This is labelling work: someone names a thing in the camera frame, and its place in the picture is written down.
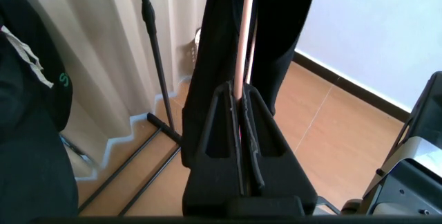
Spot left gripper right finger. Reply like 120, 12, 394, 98
240, 82, 318, 217

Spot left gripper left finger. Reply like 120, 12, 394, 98
182, 80, 245, 217

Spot black garment with white label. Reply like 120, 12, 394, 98
180, 0, 318, 169

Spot pink clothes hanger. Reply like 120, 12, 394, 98
233, 0, 258, 102

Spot black shorts with white cord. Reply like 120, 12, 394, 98
0, 0, 79, 218

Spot black clothes rack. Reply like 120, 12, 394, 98
77, 0, 184, 217

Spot beige curtain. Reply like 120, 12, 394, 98
6, 0, 213, 180

